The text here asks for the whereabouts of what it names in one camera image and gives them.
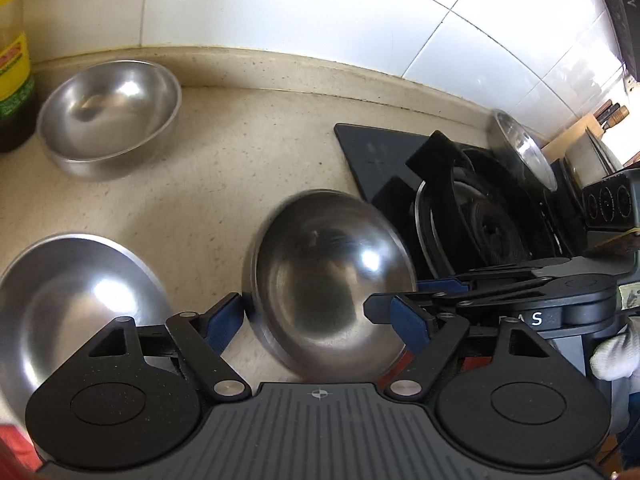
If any black burner grate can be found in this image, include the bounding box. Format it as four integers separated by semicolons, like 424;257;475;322
406;131;576;281

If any black range hood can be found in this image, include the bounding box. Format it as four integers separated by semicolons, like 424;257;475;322
587;0;640;86

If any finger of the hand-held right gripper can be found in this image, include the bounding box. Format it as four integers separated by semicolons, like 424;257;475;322
364;276;563;322
417;259;576;293

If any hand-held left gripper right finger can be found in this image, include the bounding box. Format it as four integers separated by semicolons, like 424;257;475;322
384;296;553;401

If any black gas stove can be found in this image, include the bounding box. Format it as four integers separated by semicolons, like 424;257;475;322
334;122;601;291

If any wooden knife holder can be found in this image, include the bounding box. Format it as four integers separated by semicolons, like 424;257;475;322
542;101;631;161

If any stainless steel bowl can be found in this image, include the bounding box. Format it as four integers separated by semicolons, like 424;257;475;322
0;232;173;406
241;189;418;381
492;109;558;192
37;60;182;181

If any person's right hand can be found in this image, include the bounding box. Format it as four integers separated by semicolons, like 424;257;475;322
592;330;640;381

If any sauce bottle green yellow label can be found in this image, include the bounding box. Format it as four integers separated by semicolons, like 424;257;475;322
0;0;37;153

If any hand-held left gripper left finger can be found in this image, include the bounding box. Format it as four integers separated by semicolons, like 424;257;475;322
87;292;252;402

